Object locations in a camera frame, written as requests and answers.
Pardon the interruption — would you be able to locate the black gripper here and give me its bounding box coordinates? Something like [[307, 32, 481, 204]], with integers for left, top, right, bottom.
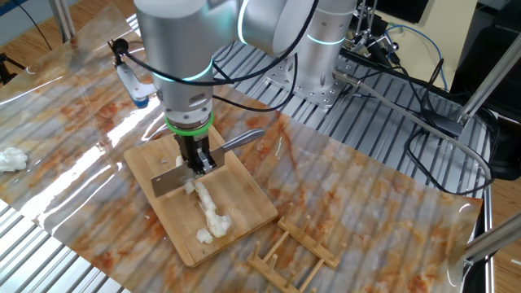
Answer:
[[173, 131, 220, 177]]

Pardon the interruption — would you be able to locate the steel cleaver knife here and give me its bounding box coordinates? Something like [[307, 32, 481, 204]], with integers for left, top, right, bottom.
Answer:
[[150, 128, 266, 199]]

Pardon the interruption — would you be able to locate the white scallion stalk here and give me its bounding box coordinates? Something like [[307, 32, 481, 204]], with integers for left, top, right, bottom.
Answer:
[[174, 155, 233, 239]]

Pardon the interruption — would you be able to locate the chopped white scallion piece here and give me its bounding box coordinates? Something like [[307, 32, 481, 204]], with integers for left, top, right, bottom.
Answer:
[[195, 227, 214, 245]]

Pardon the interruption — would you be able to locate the wooden cutting board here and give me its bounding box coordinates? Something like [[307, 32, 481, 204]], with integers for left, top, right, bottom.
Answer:
[[123, 125, 279, 269]]

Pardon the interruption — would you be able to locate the wooden peg rack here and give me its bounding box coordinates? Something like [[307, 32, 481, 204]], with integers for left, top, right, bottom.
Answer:
[[245, 202, 348, 293]]

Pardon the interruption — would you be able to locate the marble pattern plastic mat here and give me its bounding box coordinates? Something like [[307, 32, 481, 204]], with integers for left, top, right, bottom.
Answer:
[[0, 3, 484, 293]]

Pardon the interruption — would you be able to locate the crumpled white tissue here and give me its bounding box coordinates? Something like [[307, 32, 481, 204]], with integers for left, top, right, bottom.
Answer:
[[0, 146, 28, 173]]

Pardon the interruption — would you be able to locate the black tripod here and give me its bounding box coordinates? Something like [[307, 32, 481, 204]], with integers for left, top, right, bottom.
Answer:
[[0, 52, 26, 86]]

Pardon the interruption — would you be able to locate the black power adapter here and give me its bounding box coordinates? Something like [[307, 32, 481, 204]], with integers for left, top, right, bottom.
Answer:
[[422, 109, 465, 138]]

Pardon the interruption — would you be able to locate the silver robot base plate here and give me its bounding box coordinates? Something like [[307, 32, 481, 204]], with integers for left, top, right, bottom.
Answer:
[[264, 56, 347, 110]]

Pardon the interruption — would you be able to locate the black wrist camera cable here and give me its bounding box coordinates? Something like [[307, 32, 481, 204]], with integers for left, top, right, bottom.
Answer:
[[107, 0, 321, 113]]

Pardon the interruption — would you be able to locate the aluminium frame post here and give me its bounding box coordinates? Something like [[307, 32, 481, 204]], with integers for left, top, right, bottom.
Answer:
[[455, 34, 521, 127], [48, 0, 77, 42], [463, 211, 521, 265]]

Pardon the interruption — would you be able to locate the camera on metal stand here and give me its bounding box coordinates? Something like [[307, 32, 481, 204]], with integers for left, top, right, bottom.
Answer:
[[348, 0, 402, 66]]

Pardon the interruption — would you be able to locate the grey hose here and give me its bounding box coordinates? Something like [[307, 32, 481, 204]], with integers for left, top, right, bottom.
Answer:
[[333, 69, 493, 180]]

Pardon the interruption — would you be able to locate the black cable bundle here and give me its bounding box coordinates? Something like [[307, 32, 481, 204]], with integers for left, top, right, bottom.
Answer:
[[401, 60, 496, 196]]

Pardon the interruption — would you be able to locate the blue cable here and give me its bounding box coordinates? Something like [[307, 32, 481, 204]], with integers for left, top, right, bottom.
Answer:
[[384, 23, 449, 91]]

